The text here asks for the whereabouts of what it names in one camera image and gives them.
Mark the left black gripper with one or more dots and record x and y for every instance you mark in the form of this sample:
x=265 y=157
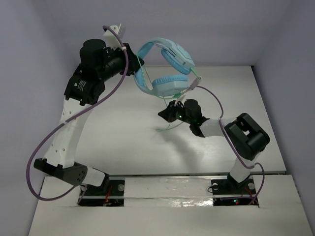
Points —
x=131 y=60

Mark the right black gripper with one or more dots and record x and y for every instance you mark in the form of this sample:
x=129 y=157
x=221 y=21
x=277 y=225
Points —
x=168 y=113

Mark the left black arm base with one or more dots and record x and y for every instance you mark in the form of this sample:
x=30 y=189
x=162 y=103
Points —
x=109 y=194

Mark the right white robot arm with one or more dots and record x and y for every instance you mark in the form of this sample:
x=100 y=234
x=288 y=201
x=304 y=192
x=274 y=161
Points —
x=247 y=138

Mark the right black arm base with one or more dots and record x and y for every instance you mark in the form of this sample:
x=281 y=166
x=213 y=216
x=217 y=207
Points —
x=228 y=192

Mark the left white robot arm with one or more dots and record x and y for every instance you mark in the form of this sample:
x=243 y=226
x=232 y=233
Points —
x=99 y=63

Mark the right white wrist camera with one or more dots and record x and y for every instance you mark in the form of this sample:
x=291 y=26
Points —
x=179 y=100

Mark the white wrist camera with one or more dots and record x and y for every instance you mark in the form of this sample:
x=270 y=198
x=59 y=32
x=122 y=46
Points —
x=179 y=100
x=111 y=35

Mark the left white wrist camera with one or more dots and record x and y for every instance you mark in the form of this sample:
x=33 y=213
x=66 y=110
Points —
x=111 y=35

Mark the silver taped mounting rail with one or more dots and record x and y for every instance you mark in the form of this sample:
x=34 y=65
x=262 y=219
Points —
x=172 y=191

